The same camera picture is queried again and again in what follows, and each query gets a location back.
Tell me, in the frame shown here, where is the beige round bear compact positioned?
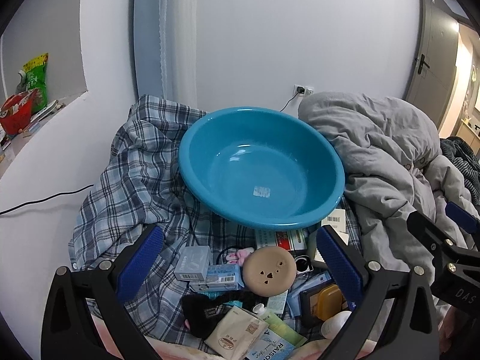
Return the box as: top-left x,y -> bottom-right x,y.
242,246 -> 297,297

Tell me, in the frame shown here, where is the dark striped clothing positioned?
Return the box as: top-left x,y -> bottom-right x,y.
440,136 -> 480,205

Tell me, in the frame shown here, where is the white round bottle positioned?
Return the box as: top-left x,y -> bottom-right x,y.
320,310 -> 352,340

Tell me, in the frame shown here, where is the amber yellow case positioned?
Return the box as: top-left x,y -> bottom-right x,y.
300,283 -> 345,323

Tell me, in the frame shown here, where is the grey duvet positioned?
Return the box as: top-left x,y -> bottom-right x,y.
298,92 -> 479,279

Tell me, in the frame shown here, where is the small white barcode box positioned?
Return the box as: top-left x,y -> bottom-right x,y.
321,209 -> 347,233

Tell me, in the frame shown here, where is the black pouch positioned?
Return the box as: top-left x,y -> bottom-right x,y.
181,290 -> 269,340

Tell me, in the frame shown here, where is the white green tube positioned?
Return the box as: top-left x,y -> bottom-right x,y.
253,304 -> 307,348

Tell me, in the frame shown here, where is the raisons blue white packet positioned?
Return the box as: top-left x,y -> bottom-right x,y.
245,328 -> 295,360

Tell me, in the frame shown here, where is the grey small box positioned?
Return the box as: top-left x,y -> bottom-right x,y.
174,245 -> 212,281

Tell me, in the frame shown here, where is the red white medicine box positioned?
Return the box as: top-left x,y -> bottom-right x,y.
255,230 -> 308,253

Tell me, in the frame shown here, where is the light blue barcode box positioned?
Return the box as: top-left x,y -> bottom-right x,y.
190,264 -> 244,293

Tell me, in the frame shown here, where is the grey door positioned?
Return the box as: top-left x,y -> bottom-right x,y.
405,0 -> 460,128

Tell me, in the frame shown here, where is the beige sachet packet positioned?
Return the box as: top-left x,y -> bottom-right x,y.
204,306 -> 268,359

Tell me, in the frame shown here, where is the blue plaid blanket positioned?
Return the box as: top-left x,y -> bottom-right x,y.
67,93 -> 363,353

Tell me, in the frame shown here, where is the blue plastic basin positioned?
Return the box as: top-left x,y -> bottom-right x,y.
178,107 -> 345,232

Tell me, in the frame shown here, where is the pink bunny plush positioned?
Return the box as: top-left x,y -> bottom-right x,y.
225,247 -> 255,267

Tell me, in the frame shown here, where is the red snack bag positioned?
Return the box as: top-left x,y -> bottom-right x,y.
1,88 -> 38,136

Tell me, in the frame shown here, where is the green snack bag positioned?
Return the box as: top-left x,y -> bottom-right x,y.
16,53 -> 49,115

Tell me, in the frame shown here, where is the white sheer curtain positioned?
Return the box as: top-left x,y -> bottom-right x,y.
159,0 -> 198,108

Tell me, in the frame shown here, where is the black wall cable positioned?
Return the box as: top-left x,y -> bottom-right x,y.
0,183 -> 95,216

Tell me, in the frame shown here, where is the white wall socket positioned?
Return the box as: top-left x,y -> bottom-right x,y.
293,85 -> 314,97

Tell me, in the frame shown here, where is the black charger cable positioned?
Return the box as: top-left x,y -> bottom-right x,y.
279,86 -> 305,113

